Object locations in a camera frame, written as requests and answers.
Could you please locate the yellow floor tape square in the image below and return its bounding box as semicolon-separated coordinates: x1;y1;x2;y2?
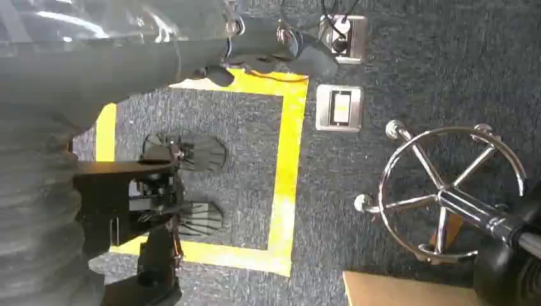
94;67;311;279

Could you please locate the black robot foot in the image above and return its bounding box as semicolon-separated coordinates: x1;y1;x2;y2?
138;201;224;238
140;131;228;174

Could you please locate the steel floor socket box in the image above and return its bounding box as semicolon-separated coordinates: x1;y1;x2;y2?
315;84;365;133

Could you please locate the steel floor socket with plugs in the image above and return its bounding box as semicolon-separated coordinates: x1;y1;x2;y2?
316;13;369;65

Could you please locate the black robot leg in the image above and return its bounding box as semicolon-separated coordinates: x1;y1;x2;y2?
72;160;186;259
101;226;186;306

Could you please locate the chrome stool base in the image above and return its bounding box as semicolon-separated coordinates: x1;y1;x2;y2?
353;119;541;266

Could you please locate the brown cardboard box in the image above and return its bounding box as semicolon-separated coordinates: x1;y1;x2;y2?
341;270;485;306

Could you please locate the ribbed grey left arm sleeve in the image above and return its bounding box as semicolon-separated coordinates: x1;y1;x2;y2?
0;105;107;306

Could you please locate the black stool seat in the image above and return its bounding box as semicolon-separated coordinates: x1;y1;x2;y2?
472;180;541;306

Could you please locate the black power cable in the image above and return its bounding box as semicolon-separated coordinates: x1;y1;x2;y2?
320;0;361;40

